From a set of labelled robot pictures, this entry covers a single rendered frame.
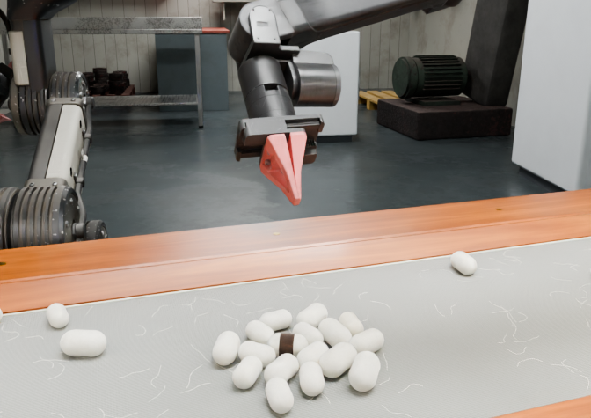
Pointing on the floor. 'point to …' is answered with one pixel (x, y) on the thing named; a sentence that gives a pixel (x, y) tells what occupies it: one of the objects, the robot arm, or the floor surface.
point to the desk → (168, 56)
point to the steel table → (123, 25)
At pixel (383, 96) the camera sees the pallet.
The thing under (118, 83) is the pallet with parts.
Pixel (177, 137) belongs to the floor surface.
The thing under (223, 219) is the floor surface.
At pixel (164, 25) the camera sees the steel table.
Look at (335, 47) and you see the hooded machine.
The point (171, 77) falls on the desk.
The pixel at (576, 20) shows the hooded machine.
